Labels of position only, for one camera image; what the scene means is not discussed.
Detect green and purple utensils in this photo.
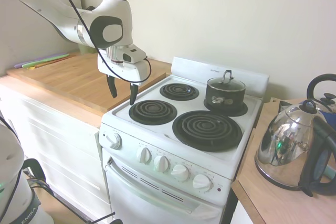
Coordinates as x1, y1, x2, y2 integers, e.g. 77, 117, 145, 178
14, 52, 70, 69

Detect green plastic utensil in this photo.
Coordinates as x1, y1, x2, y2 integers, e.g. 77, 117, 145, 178
22, 55, 71, 69

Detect white electric stove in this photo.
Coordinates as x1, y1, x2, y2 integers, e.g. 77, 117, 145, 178
99, 56, 270, 224

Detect green container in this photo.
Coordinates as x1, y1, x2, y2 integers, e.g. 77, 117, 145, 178
78, 42, 98, 55

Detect white stove knob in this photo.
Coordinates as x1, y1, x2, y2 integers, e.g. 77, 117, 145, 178
171, 164, 190, 182
136, 147, 153, 164
153, 155, 170, 173
192, 174, 212, 190

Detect large black coil burner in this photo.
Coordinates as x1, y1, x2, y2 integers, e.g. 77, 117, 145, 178
172, 110, 243, 153

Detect orange plastic utensil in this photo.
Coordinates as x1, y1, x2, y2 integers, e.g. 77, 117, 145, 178
34, 55, 77, 69

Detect white oven door handle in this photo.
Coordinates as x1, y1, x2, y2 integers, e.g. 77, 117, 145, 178
104, 155, 200, 213

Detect blue kettle with black handle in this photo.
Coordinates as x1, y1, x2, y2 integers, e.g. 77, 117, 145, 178
306, 73, 336, 116

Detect large wooden cutting board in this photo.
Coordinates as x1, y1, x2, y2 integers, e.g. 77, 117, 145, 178
6, 53, 167, 117

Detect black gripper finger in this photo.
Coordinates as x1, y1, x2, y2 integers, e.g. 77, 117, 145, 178
106, 74, 118, 99
129, 82, 139, 106

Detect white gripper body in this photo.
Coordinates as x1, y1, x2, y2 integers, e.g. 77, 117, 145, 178
97, 55, 148, 87

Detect white kitchen cabinet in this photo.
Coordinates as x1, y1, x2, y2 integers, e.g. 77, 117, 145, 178
0, 76, 111, 219

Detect black cable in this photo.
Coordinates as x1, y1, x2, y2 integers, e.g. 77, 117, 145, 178
46, 0, 152, 82
22, 157, 124, 224

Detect black cooking pot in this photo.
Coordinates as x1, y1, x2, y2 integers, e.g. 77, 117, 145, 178
205, 83, 247, 111

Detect silver electric kettle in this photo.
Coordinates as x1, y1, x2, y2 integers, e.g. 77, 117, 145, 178
255, 99, 336, 197

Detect large white oven knob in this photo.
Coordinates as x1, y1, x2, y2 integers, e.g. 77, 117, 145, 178
106, 132, 123, 150

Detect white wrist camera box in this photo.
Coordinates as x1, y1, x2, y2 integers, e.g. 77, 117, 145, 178
121, 46, 148, 64

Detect glass pot lid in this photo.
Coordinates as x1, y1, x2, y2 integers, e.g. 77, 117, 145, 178
206, 69, 247, 91

